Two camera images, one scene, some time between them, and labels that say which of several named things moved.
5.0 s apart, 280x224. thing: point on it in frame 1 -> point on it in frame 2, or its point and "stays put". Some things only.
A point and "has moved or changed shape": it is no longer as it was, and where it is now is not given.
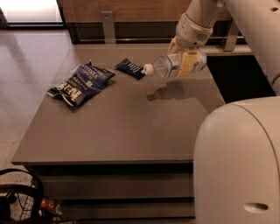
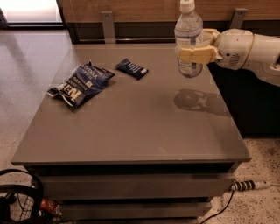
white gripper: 192,32 -> 234,48
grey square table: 110,142 stays put
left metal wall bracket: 108,29 stays put
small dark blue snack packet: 130,68 stays put
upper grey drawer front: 117,185 stays put
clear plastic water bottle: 172,64 has moved or changed shape
